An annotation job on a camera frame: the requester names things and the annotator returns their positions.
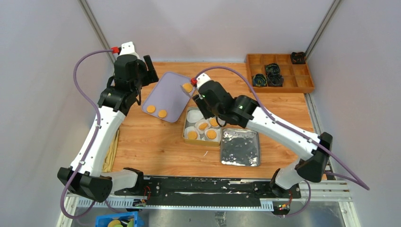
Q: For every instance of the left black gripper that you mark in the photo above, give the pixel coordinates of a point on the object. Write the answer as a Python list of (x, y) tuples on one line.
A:
[(150, 76)]

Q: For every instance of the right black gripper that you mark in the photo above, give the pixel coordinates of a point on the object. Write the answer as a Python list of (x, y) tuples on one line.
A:
[(200, 103)]

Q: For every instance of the lavender plastic tray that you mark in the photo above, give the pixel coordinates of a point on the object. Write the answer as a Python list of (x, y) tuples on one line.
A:
[(169, 95)]

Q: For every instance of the round yellow cookie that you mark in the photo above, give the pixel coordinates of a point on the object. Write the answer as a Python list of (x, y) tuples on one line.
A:
[(192, 135), (151, 109), (203, 126), (162, 113), (211, 134), (187, 87), (213, 122)]

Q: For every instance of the gold square cookie tin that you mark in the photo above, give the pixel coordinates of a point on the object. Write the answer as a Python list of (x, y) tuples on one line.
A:
[(202, 141)]

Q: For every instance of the metal kitchen tongs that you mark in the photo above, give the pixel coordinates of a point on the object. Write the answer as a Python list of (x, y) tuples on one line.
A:
[(194, 94)]

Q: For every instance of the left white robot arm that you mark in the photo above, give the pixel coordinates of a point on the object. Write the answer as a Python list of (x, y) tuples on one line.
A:
[(84, 176)]

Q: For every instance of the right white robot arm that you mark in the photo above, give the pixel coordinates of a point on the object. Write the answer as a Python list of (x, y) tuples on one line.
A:
[(310, 147)]

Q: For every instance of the white paper cup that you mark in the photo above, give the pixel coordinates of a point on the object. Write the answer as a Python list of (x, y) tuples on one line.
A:
[(190, 128), (218, 135), (199, 122), (218, 123), (194, 116)]

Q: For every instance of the dark rolled sock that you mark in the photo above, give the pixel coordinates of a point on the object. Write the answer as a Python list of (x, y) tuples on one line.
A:
[(275, 80), (298, 57), (259, 80), (272, 68)]

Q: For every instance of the silver square tin lid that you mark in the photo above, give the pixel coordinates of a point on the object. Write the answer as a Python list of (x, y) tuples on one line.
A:
[(240, 147)]

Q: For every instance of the wooden compartment organizer box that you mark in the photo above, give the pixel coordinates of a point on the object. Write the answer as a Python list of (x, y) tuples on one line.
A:
[(297, 77)]

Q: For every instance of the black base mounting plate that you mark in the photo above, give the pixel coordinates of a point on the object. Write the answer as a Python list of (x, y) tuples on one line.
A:
[(208, 192)]

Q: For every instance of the folded yellow cloth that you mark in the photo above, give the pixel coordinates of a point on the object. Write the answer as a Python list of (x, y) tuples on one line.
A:
[(110, 156)]

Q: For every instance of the blue plastic bin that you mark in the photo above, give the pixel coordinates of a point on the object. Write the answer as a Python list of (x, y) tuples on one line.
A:
[(127, 219)]

